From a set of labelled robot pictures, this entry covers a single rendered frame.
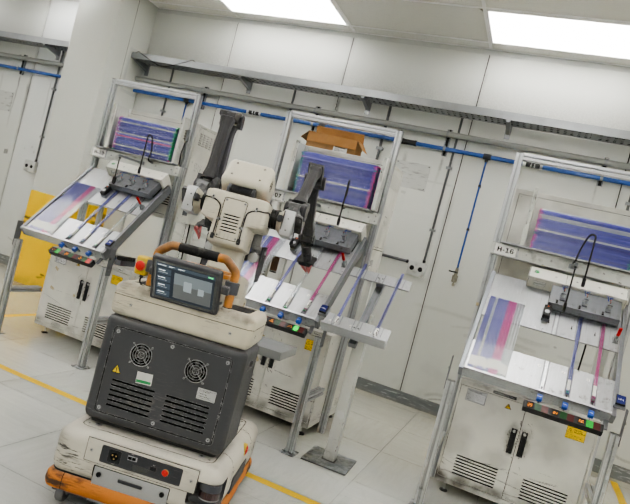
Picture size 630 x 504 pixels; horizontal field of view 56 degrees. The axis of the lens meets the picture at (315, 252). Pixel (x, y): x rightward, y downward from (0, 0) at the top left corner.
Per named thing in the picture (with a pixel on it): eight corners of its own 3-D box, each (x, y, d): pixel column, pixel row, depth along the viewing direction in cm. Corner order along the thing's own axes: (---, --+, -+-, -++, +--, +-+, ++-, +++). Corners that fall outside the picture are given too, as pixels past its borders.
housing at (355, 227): (361, 249, 359) (361, 232, 349) (290, 230, 376) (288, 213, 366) (366, 241, 364) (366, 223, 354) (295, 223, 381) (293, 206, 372)
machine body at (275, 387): (304, 439, 341) (331, 336, 340) (203, 399, 366) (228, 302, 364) (338, 417, 402) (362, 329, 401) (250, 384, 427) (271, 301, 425)
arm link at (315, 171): (309, 155, 294) (328, 160, 293) (306, 178, 303) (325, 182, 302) (283, 206, 261) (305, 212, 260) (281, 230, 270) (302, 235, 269)
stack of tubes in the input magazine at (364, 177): (366, 208, 353) (378, 165, 352) (290, 190, 370) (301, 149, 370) (372, 211, 364) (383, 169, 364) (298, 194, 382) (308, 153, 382)
